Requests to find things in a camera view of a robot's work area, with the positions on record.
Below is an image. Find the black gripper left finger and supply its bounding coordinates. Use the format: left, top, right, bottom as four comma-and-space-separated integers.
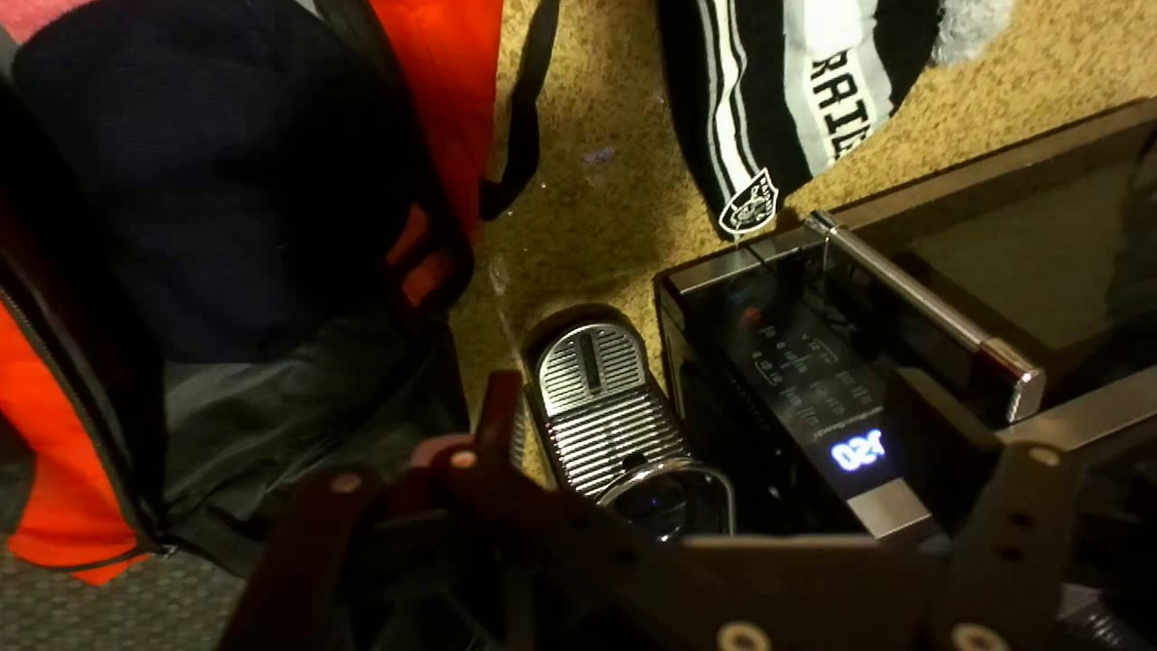
215, 368, 727, 651

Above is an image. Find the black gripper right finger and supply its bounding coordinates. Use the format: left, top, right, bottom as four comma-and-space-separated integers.
928, 438, 1157, 651

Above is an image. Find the orange duffel bag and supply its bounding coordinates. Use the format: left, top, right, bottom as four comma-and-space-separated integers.
0, 0, 565, 651

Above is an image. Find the black capsule coffee machine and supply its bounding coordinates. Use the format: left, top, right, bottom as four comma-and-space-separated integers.
522, 305, 737, 548

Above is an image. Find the black microwave oven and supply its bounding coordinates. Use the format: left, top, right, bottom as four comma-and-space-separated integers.
656, 100, 1157, 552

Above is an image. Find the black white Raiders beanie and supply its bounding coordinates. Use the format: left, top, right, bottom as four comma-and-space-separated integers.
656, 0, 1021, 243

